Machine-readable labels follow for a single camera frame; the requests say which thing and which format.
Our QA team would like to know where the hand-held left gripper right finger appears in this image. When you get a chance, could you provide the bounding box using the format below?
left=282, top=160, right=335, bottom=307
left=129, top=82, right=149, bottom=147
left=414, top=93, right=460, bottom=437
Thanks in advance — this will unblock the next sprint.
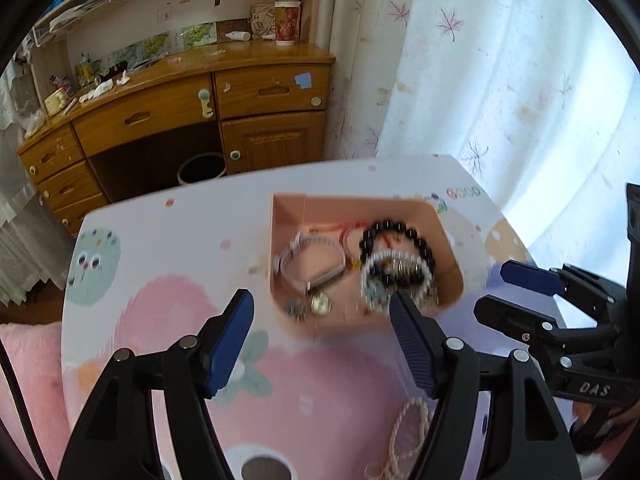
left=389, top=290, right=583, bottom=480

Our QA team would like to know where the yellow mug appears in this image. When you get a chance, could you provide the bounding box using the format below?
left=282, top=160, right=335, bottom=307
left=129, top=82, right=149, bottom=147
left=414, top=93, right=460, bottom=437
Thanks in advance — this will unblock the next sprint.
left=44, top=89, right=68, bottom=115

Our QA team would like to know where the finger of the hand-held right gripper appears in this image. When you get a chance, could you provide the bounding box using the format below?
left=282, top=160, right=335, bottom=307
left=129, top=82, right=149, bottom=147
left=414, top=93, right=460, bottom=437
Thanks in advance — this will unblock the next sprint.
left=472, top=295, right=621, bottom=361
left=500, top=260, right=628, bottom=321

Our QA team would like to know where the cartoon printed tablecloth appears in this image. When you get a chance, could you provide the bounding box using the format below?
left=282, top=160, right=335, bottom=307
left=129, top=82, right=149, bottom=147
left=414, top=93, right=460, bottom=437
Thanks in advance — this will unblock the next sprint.
left=60, top=154, right=576, bottom=480

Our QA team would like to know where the silver white bangle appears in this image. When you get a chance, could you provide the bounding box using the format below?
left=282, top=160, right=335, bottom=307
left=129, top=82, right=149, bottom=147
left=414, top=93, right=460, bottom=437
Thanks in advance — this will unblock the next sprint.
left=272, top=230, right=348, bottom=293

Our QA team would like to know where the dark waste bin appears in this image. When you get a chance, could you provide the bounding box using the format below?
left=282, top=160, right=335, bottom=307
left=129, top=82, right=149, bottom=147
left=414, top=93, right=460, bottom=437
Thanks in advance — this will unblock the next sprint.
left=176, top=152, right=227, bottom=187

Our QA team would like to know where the decorated pen holder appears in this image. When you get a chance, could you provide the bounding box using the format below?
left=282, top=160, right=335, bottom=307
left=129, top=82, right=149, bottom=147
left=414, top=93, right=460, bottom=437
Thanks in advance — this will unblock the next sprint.
left=75, top=57, right=101, bottom=86

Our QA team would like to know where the red string bracelet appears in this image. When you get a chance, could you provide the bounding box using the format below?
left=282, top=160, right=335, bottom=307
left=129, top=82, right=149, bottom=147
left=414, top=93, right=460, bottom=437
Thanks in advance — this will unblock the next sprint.
left=307, top=220, right=381, bottom=271

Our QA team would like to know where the printed paper bag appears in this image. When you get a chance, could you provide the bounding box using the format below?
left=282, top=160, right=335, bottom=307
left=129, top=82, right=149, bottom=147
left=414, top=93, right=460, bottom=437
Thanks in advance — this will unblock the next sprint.
left=250, top=0, right=281, bottom=41

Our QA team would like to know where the crumpled white tissue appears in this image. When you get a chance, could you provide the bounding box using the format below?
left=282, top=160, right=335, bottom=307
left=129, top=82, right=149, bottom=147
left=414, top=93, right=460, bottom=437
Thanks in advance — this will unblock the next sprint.
left=80, top=75, right=131, bottom=103

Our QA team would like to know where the red paper cup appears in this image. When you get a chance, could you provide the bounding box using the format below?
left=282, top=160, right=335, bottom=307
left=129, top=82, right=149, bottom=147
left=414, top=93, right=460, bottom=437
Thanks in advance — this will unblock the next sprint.
left=274, top=1, right=302, bottom=47

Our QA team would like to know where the black bead bracelet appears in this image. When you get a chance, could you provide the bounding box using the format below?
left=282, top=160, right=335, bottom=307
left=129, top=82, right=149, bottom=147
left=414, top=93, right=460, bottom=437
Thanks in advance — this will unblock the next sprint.
left=359, top=217, right=437, bottom=286

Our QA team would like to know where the pearl bracelet with gold beads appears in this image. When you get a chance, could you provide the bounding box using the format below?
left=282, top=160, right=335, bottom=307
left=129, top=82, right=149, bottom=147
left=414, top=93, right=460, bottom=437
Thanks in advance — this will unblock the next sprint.
left=360, top=251, right=441, bottom=313

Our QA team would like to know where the grape print card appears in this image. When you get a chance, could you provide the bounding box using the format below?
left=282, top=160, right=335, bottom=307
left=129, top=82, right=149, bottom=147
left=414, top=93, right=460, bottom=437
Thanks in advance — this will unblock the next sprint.
left=181, top=22, right=218, bottom=50

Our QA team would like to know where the white wire rack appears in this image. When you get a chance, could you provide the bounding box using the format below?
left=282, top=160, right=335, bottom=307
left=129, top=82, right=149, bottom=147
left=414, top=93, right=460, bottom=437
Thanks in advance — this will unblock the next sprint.
left=32, top=0, right=138, bottom=48

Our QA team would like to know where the black cable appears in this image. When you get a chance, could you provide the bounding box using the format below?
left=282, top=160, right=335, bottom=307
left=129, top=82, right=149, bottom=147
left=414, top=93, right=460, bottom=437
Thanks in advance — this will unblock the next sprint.
left=0, top=340, right=51, bottom=480

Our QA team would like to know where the pink plastic tray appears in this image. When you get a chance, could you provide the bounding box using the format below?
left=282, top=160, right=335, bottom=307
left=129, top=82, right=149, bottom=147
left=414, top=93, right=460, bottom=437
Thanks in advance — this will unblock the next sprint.
left=270, top=192, right=465, bottom=341

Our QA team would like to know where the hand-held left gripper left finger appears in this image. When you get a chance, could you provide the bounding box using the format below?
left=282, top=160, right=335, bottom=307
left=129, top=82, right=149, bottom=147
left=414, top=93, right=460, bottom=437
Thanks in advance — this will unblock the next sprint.
left=57, top=288, right=256, bottom=480

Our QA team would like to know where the white leaf print curtain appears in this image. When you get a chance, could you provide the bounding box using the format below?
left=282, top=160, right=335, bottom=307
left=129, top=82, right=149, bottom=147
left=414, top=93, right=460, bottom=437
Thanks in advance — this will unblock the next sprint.
left=320, top=0, right=640, bottom=271

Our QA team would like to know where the pink quilted blanket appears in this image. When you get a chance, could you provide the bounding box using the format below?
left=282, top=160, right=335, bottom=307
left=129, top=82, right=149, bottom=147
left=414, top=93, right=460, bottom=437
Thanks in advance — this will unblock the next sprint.
left=0, top=322, right=71, bottom=480

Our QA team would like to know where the wooden desk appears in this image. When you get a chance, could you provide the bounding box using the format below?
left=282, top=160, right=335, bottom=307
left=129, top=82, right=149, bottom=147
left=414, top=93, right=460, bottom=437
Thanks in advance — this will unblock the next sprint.
left=16, top=42, right=337, bottom=238

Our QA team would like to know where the white pearl bracelet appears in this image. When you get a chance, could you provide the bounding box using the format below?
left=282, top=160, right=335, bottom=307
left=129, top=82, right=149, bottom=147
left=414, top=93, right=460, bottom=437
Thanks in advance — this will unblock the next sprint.
left=387, top=397, right=436, bottom=480

